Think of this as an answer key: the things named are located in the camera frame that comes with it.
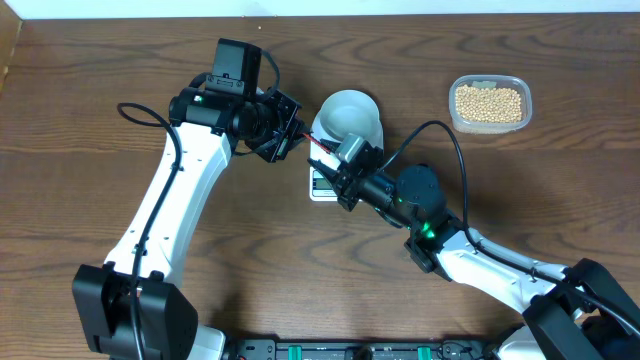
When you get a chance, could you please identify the white digital kitchen scale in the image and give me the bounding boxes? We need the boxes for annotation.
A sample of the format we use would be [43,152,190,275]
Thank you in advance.
[308,107,386,203]

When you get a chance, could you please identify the red plastic scoop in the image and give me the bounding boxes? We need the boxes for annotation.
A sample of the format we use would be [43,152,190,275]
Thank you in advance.
[302,132,332,154]

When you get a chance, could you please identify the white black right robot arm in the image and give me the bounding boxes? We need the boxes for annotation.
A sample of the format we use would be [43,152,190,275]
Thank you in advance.
[309,143,639,359]

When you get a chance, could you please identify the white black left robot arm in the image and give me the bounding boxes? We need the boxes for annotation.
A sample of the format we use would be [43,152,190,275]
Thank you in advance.
[72,87,307,359]

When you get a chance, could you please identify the grey plastic bowl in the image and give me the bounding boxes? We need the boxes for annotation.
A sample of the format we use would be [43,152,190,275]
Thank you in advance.
[318,90,383,144]

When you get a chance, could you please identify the clear container of soybeans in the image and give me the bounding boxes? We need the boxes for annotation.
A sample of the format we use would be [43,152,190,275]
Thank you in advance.
[449,75,533,135]

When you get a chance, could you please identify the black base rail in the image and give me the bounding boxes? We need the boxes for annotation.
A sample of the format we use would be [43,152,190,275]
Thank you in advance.
[221,339,497,360]

